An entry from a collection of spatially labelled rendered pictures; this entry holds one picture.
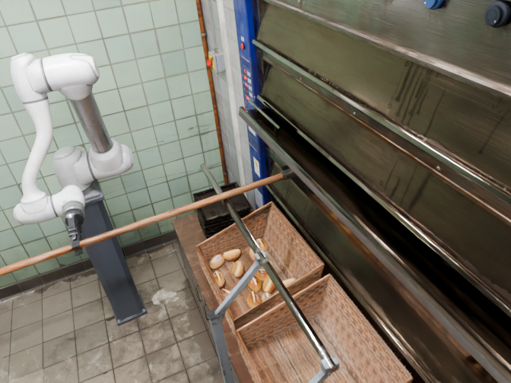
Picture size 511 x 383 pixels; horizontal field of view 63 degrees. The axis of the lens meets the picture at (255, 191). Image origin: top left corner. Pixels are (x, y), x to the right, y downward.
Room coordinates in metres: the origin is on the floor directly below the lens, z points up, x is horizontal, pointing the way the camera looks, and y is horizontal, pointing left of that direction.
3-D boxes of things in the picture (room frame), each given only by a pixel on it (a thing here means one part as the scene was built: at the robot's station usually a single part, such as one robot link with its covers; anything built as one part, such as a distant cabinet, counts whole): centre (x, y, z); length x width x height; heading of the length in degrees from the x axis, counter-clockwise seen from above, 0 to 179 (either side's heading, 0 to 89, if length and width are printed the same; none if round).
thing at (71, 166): (1.89, 0.94, 1.17); 0.18 x 0.16 x 0.22; 103
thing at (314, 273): (1.49, 0.04, 0.72); 0.56 x 0.49 x 0.28; 21
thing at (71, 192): (1.58, 0.86, 1.18); 0.16 x 0.13 x 0.11; 19
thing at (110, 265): (1.89, 0.95, 0.50); 0.21 x 0.21 x 1.00; 24
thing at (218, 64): (2.44, 0.14, 1.46); 0.10 x 0.07 x 0.10; 20
